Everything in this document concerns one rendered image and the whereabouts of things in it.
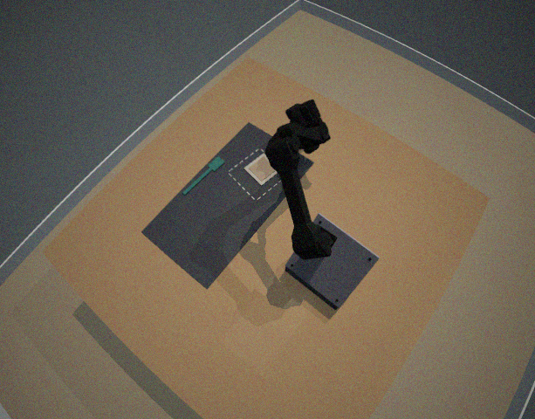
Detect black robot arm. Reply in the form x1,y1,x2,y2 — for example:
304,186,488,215
265,100,337,259

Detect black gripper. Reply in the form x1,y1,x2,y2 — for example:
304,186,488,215
285,103,319,154

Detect beige square tile with dark center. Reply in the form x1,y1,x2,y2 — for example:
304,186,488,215
243,153,278,186

